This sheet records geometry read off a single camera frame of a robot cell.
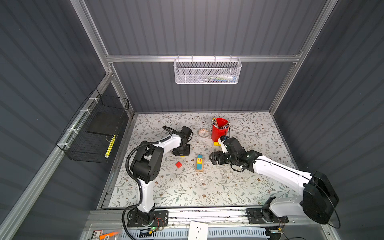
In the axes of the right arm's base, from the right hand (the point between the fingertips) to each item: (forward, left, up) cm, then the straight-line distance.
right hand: (217, 157), depth 84 cm
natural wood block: (-3, +12, -9) cm, 15 cm away
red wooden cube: (0, +23, -10) cm, 25 cm away
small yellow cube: (0, +10, -5) cm, 11 cm away
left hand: (+8, +20, -10) cm, 24 cm away
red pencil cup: (+17, -2, 0) cm, 17 cm away
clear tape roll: (+26, +7, -11) cm, 29 cm away
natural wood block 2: (-3, +8, -10) cm, 13 cm away
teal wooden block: (-2, +10, -8) cm, 13 cm away
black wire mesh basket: (+3, +62, +19) cm, 65 cm away
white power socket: (-34, +11, -6) cm, 36 cm away
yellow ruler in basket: (-6, +51, +18) cm, 54 cm away
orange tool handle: (-36, +55, -8) cm, 66 cm away
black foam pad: (+10, +59, +19) cm, 63 cm away
